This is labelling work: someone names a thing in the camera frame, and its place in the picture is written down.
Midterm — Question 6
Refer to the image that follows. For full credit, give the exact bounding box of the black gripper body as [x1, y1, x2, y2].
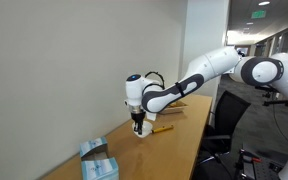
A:
[130, 111, 147, 125]

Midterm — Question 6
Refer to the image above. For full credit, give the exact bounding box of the white bowl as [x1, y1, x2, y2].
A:
[131, 120, 154, 139]

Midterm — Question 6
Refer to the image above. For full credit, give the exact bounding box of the yellow marker pen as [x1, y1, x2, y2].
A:
[151, 124, 175, 135]

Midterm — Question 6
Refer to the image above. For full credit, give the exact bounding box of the blue white tissue box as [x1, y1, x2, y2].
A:
[80, 156, 120, 180]

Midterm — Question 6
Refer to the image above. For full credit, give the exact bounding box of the black office chair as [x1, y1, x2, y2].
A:
[197, 89, 252, 164]

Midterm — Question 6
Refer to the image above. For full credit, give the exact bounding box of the black equipment with red clamps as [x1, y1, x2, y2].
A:
[233, 148, 288, 180]

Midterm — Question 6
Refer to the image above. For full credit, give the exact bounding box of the green exit sign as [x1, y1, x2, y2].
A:
[250, 9, 267, 20]

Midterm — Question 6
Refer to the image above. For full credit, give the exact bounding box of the black cable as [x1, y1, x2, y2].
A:
[144, 70, 166, 90]

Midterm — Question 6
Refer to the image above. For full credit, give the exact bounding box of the black camera stand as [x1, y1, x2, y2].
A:
[254, 83, 288, 108]

